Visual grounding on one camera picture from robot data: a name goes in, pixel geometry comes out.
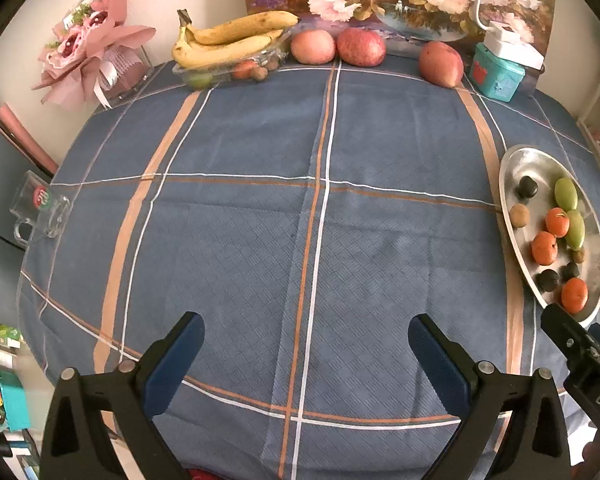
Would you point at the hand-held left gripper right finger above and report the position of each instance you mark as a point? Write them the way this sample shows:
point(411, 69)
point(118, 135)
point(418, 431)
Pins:
point(437, 360)

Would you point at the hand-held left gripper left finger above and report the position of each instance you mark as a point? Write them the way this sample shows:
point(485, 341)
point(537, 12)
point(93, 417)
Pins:
point(175, 360)

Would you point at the dark plum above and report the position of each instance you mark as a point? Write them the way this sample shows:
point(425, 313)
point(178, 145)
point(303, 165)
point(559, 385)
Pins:
point(569, 271)
point(527, 187)
point(548, 280)

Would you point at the small orange with stem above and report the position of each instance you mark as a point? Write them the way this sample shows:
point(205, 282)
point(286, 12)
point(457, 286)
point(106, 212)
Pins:
point(557, 222)

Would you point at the brown longan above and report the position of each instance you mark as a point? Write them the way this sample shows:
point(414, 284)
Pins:
point(271, 64)
point(520, 215)
point(578, 255)
point(259, 74)

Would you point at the silver oval plate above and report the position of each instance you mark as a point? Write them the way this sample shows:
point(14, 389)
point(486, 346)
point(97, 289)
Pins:
point(532, 162)

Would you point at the green jujube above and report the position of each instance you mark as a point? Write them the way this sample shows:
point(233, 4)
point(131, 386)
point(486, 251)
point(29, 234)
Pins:
point(565, 194)
point(575, 230)
point(200, 80)

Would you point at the blue plaid tablecloth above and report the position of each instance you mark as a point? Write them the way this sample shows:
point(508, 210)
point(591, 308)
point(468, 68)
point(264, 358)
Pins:
point(230, 240)

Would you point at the teal plastic bin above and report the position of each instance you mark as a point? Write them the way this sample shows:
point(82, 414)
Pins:
point(15, 400)

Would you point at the glass mug with label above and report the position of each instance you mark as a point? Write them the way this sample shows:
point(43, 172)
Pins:
point(40, 197)

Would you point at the dark grey cabinet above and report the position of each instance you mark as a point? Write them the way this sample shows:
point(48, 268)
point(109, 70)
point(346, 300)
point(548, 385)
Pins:
point(5, 175)

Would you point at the teal box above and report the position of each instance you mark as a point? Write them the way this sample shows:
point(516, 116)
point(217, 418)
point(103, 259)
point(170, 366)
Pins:
point(495, 75)

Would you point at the white power adapter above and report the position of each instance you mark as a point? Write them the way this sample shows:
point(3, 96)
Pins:
point(512, 47)

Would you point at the clear plastic container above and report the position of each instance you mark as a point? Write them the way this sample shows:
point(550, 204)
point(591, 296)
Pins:
point(184, 72)

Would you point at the large red apple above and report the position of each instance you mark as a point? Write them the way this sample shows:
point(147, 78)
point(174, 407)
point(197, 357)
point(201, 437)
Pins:
point(441, 65)

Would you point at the small reddish fruit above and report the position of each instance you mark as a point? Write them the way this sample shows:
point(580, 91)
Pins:
point(243, 69)

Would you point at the yellow banana bunch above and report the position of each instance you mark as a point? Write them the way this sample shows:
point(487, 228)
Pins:
point(220, 52)

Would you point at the dark red apple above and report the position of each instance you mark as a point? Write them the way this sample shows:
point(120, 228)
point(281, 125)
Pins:
point(361, 47)

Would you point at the pink flower bouquet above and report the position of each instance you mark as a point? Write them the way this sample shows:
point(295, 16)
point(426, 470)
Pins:
point(80, 45)

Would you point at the pale pink apple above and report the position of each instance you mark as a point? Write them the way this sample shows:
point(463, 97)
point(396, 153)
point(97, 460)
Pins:
point(312, 47)

